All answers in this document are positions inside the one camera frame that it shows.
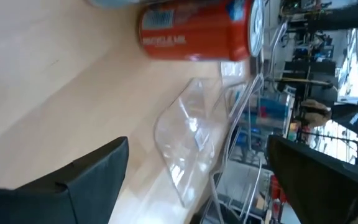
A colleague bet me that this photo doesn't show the clear plastic bin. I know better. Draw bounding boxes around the clear plastic bin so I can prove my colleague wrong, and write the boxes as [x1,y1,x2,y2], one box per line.
[153,18,290,224]
[222,90,293,166]

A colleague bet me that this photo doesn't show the red Fanta strawberry can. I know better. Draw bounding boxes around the red Fanta strawberry can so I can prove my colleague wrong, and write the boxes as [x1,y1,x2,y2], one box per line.
[137,0,265,62]

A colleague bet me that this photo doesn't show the black lamp on stand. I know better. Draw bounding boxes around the black lamp on stand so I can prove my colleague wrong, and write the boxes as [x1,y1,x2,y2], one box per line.
[296,98,358,166]

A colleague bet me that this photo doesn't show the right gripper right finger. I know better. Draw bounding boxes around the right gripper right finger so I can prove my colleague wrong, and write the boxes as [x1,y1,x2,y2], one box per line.
[266,134,358,224]

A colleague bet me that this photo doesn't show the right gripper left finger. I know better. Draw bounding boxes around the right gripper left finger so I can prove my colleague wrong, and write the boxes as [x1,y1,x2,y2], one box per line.
[0,136,130,224]

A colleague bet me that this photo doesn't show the person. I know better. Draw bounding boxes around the person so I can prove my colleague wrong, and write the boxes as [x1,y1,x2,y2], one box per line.
[298,98,333,128]

